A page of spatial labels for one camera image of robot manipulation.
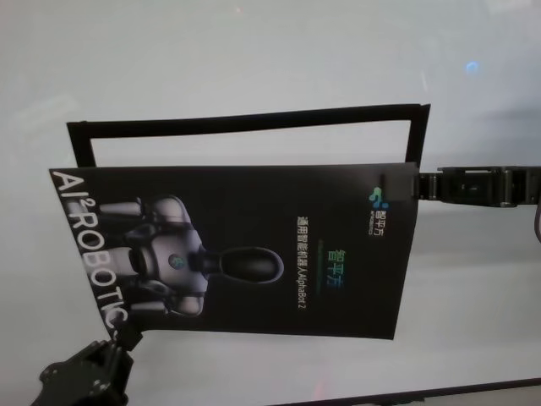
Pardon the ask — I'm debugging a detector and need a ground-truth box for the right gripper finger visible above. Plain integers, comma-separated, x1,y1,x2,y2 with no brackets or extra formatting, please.
381,168,441,201

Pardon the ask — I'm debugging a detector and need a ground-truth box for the black robot print poster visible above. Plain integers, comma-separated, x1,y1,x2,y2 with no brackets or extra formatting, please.
47,162,419,343

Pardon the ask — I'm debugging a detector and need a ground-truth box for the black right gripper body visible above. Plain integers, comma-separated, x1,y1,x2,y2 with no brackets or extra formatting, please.
437,165,541,209

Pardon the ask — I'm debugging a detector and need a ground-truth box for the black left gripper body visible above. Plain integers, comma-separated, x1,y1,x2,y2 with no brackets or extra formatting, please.
40,337,134,406

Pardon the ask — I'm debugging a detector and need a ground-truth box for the dark table edge trim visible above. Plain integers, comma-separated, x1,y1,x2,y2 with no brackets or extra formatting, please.
391,380,541,406

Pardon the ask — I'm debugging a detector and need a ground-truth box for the black tape frame outline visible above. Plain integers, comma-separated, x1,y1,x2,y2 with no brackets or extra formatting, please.
66,102,432,169

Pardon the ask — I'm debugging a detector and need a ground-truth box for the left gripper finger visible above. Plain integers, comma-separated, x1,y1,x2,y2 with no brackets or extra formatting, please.
113,326,145,353

